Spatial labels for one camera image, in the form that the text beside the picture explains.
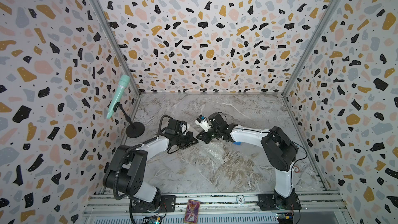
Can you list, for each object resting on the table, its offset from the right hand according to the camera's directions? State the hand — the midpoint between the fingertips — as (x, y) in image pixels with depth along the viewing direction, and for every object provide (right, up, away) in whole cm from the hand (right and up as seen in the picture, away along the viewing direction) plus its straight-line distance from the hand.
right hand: (200, 137), depth 90 cm
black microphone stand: (-43, +3, +10) cm, 44 cm away
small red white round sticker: (+53, -17, -5) cm, 56 cm away
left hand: (+1, -1, -3) cm, 3 cm away
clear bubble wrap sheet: (+7, -10, -5) cm, 13 cm away
